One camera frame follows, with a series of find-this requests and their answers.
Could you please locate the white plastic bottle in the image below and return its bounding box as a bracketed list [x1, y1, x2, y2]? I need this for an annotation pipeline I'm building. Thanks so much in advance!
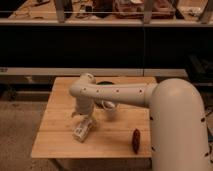
[73, 117, 93, 143]

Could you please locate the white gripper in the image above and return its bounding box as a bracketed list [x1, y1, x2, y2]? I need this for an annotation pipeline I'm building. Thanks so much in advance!
[71, 108, 97, 128]

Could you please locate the wooden table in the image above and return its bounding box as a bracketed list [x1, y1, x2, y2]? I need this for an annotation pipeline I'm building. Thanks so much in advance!
[31, 77, 151, 161]

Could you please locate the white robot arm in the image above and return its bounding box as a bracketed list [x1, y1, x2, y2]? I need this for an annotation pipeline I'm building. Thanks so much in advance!
[69, 73, 213, 171]

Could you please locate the green bowl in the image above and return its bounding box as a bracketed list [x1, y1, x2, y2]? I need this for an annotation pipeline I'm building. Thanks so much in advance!
[94, 81, 114, 108]

